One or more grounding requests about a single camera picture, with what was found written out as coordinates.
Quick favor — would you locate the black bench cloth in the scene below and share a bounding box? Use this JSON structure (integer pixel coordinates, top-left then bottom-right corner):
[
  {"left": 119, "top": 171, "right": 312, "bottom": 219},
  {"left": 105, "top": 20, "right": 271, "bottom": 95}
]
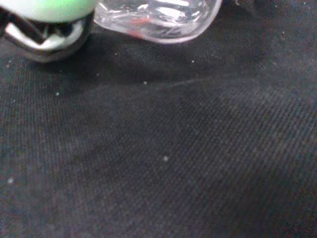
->
[{"left": 0, "top": 0, "right": 317, "bottom": 238}]

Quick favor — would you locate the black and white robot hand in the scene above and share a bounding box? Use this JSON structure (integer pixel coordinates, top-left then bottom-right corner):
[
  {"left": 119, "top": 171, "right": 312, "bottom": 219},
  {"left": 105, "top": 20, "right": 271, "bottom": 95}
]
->
[{"left": 0, "top": 0, "right": 97, "bottom": 62}]

